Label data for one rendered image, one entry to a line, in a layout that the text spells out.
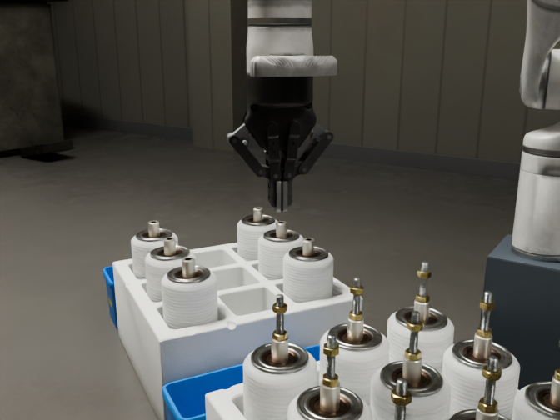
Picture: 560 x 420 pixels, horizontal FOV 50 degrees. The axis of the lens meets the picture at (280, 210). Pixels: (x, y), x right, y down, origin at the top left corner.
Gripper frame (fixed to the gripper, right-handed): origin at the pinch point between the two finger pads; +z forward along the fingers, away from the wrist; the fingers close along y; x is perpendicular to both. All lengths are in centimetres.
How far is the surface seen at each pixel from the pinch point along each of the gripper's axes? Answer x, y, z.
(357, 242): -107, -52, 47
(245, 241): -56, -6, 25
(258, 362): 0.8, 3.0, 21.7
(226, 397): -3.6, 6.6, 29.0
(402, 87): -214, -115, 8
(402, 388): 23.3, -5.8, 12.7
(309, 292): -31.3, -13.3, 27.6
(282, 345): 1.1, 0.0, 19.4
